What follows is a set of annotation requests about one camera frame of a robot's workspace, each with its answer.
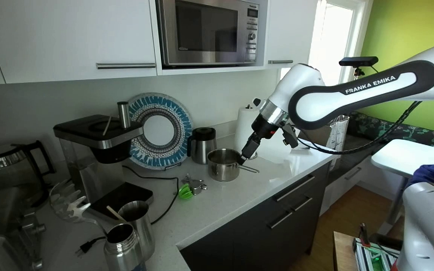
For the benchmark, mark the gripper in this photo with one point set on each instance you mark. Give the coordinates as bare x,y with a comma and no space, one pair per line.
264,128

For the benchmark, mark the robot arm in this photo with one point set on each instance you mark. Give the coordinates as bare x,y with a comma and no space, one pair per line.
356,98

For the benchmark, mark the small steel pot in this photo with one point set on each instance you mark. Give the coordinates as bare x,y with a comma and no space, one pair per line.
222,167

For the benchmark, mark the silver measuring cup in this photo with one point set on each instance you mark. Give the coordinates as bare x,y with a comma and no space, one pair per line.
196,184

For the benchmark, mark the green measuring cup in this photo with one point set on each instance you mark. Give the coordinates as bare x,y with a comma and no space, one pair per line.
185,192

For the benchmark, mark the steel cup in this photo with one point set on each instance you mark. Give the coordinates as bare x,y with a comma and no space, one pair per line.
141,222

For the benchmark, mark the paper towel roll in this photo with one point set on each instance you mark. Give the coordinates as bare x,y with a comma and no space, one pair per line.
245,126

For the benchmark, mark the steel thermal carafe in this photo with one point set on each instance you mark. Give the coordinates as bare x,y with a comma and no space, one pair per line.
202,145

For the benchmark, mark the dark drawer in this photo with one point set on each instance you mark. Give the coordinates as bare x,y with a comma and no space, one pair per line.
296,188

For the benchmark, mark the clear plastic bag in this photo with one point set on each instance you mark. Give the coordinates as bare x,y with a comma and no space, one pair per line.
338,131

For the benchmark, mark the blue patterned decorative plate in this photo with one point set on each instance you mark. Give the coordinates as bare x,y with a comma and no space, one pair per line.
175,113

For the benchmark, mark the microwave knob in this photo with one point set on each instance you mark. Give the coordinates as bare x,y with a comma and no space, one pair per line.
252,36

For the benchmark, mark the white cabinet door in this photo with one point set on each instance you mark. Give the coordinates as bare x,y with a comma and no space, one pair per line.
66,37
290,30

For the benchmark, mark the stainless steel microwave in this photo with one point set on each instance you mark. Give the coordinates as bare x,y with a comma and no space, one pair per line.
209,32

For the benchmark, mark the window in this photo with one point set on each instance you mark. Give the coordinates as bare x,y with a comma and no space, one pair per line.
333,41

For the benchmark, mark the microwave door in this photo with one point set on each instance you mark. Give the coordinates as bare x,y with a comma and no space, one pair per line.
202,32

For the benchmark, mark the floral bench cushion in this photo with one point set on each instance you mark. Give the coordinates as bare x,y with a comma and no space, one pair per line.
382,130

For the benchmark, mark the white table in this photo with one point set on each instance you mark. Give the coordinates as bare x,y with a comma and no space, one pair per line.
401,156

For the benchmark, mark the red clamp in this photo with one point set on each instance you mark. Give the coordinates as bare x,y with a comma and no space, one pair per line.
364,233

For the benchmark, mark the black coffee maker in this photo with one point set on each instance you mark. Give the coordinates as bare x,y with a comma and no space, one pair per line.
96,150

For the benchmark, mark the wooden stir stick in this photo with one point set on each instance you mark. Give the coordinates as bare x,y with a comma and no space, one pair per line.
115,213

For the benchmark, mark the steel bottle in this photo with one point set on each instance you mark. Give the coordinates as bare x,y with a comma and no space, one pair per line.
121,248

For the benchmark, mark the clear plastic pasta spoon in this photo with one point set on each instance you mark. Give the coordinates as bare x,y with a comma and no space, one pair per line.
68,203

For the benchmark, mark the steel toaster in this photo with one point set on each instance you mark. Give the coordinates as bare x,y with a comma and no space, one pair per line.
2,233

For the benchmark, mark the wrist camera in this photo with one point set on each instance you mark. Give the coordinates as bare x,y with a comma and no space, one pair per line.
290,136

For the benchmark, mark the camera on mount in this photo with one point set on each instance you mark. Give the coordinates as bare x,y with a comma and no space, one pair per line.
358,61

